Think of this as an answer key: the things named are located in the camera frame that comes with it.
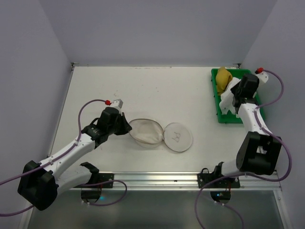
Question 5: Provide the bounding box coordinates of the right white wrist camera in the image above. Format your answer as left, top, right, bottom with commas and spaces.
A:
254, 68, 269, 85

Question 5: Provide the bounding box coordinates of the yellow bra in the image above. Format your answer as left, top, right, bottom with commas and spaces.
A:
215, 66, 233, 95

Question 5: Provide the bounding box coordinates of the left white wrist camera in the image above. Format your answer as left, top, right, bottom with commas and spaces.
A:
105, 99, 123, 113

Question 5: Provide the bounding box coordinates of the green plastic tray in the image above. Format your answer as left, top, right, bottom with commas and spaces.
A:
211, 68, 263, 124

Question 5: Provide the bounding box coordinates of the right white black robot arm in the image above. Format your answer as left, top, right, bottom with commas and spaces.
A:
213, 72, 281, 177

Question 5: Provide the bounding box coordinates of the white bra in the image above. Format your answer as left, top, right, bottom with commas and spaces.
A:
219, 77, 241, 115

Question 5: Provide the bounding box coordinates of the cream mesh laundry bag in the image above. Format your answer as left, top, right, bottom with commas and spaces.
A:
129, 118, 193, 153

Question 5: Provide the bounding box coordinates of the purple cable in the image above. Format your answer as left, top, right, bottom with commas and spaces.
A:
0, 99, 128, 215
194, 69, 293, 229

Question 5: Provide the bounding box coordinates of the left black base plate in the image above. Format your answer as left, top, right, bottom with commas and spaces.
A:
87, 173, 114, 189

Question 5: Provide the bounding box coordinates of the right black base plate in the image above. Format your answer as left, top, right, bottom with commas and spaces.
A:
197, 166, 241, 188

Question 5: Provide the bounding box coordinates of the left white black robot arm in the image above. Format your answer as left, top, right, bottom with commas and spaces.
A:
18, 106, 132, 211

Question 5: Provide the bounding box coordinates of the aluminium mounting rail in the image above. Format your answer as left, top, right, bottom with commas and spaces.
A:
66, 169, 283, 191

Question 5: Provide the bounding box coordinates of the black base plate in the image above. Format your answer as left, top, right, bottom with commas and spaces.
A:
197, 166, 241, 188
87, 173, 114, 189

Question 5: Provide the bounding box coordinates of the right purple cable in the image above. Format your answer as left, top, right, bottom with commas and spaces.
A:
194, 69, 293, 229

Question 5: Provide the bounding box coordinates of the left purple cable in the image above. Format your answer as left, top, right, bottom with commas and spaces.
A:
0, 99, 128, 215

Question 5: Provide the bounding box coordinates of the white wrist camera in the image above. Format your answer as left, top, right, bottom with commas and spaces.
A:
254, 68, 269, 85
105, 99, 123, 113

